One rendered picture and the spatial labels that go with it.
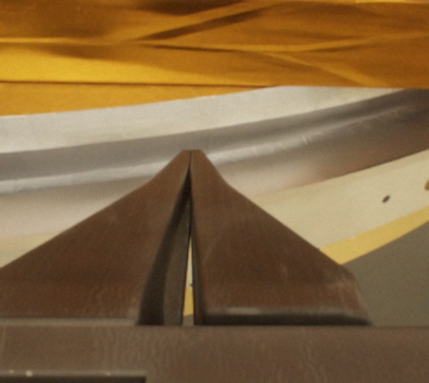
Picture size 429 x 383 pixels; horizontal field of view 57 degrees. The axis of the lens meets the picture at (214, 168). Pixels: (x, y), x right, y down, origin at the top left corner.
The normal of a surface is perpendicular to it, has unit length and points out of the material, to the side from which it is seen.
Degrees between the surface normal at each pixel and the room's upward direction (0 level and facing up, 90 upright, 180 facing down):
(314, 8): 90
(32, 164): 90
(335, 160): 0
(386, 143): 0
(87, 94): 0
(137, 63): 90
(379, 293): 62
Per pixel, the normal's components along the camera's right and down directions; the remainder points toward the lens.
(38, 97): 0.03, -0.80
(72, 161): 0.25, 0.57
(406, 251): 0.46, 0.08
